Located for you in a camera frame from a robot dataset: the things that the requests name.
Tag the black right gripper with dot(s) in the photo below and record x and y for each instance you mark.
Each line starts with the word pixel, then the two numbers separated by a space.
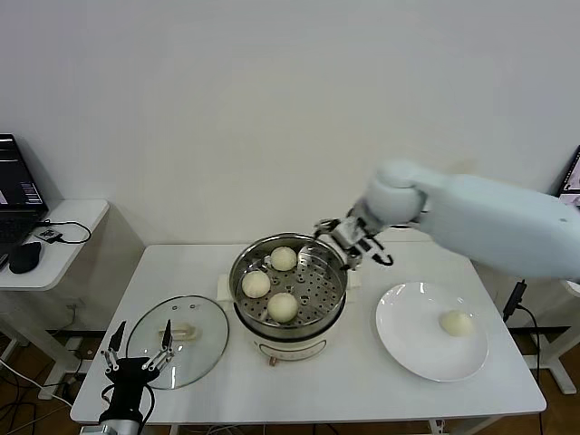
pixel 369 249

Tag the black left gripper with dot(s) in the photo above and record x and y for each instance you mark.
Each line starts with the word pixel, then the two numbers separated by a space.
pixel 131 380

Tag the white steamed baozi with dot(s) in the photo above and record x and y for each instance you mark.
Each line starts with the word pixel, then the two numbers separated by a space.
pixel 457 323
pixel 282 307
pixel 256 284
pixel 283 258

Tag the round glass pot lid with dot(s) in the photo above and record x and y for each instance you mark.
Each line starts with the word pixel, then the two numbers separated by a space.
pixel 204 326

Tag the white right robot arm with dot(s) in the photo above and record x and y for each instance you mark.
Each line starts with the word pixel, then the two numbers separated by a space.
pixel 476 217

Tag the stainless steel steamer basket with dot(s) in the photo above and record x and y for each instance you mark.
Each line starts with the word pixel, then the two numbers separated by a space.
pixel 326 285

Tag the white side desk with mouse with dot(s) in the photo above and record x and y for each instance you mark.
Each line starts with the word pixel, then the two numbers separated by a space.
pixel 72 258

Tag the white round plate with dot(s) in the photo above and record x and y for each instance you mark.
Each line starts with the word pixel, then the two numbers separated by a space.
pixel 408 335

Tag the cream electric cooker pot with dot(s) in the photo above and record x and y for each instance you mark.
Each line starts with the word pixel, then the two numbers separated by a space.
pixel 290 349

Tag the small black usb hub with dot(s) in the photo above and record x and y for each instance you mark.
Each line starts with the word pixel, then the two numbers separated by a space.
pixel 49 235

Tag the black computer mouse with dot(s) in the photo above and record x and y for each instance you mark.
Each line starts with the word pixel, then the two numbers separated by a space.
pixel 25 258

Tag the black laptop with code screen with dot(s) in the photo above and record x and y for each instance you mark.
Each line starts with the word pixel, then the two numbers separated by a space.
pixel 13 181

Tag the black laptop with picture screen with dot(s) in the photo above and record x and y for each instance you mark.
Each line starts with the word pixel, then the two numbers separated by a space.
pixel 572 181

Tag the white side desk with label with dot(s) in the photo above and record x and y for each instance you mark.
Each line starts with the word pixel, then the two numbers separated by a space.
pixel 562 371

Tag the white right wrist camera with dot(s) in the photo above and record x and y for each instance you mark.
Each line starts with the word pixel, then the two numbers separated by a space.
pixel 350 233

